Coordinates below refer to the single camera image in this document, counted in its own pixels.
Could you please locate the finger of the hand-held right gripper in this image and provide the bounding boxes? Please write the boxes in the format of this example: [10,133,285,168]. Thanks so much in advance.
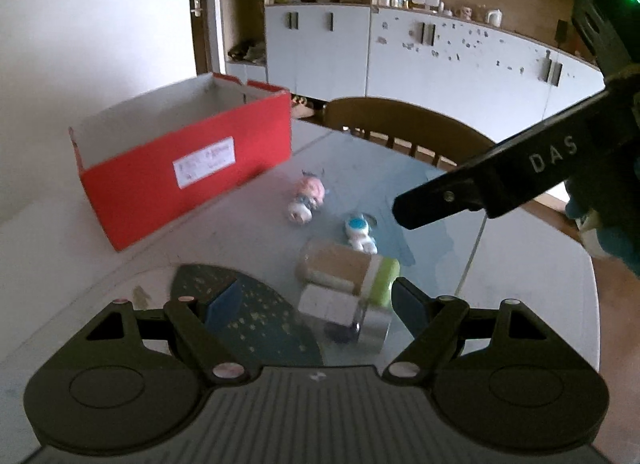
[393,151,488,230]

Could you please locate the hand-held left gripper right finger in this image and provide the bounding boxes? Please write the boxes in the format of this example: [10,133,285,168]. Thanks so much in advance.
[382,278,543,386]

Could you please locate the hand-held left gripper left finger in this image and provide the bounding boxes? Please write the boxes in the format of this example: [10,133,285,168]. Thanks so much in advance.
[87,280,246,385]

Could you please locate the silver cylindrical jar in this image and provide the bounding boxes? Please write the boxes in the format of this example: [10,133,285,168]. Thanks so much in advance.
[298,284,393,347]

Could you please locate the red cardboard box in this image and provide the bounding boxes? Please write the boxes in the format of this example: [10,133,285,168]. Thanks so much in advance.
[68,72,293,252]

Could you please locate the person's right hand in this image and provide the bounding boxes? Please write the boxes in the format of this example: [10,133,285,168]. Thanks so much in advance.
[566,179,640,276]

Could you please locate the dark speckled oval mat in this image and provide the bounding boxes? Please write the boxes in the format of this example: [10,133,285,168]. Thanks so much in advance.
[170,264,323,370]

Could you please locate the toothpick jar with green lid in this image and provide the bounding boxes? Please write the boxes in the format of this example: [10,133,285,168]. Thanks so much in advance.
[297,239,401,307]

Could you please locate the blue and white figurine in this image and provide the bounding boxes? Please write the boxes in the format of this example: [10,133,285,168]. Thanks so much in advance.
[342,214,379,255]

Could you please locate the dark wooden chair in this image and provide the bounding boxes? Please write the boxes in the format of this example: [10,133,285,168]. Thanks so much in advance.
[324,96,496,170]

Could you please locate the pink doll figurine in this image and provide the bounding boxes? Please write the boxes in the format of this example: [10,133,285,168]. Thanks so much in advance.
[287,169,328,225]

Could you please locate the white cabinet with wooden shelves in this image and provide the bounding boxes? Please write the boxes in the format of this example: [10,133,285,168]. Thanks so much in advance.
[215,0,608,145]

